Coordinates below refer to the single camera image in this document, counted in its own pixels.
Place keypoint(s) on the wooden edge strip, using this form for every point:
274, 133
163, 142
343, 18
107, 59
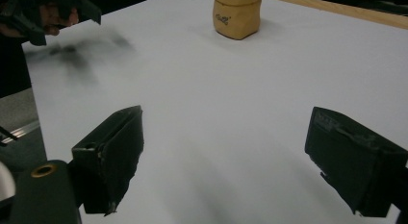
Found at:
352, 11

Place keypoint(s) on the metal rail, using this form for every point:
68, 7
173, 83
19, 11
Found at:
27, 129

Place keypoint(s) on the white object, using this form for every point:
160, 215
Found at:
6, 182

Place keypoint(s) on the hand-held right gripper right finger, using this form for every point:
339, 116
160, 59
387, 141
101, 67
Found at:
349, 160

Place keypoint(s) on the tan pouch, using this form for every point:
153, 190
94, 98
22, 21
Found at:
237, 22

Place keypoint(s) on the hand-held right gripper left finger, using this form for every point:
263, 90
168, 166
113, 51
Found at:
109, 160

